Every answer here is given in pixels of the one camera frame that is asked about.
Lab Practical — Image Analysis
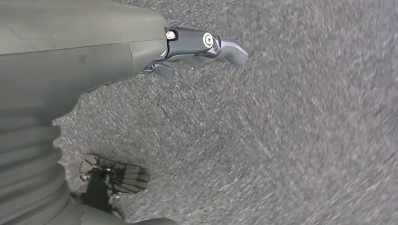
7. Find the black robot foot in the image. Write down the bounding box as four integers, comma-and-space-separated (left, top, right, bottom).
78, 154, 151, 219

